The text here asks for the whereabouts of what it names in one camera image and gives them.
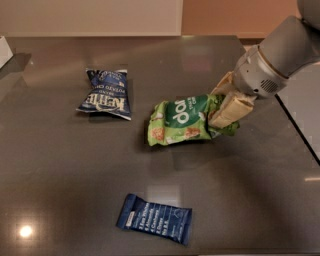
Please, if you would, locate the green rice chip bag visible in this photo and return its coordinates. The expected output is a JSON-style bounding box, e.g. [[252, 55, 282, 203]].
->
[[148, 94, 240, 146]]

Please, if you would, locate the blue kettle chips bag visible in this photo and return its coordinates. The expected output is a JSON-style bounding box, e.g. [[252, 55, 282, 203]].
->
[[77, 68, 131, 120]]

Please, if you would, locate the blue rxbar blueberry bar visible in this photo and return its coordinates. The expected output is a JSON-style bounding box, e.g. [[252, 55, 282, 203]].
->
[[117, 194, 192, 246]]

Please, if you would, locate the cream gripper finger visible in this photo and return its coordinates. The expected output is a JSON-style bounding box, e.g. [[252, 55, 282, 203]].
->
[[211, 71, 236, 96], [209, 93, 255, 129]]

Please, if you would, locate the white box at left edge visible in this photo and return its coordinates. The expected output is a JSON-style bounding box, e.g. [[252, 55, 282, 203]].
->
[[0, 36, 13, 68]]

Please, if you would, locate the grey side table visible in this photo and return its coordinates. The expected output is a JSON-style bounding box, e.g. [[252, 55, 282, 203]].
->
[[278, 63, 320, 161]]

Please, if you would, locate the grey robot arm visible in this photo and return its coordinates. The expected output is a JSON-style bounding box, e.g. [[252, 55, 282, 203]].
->
[[208, 0, 320, 129]]

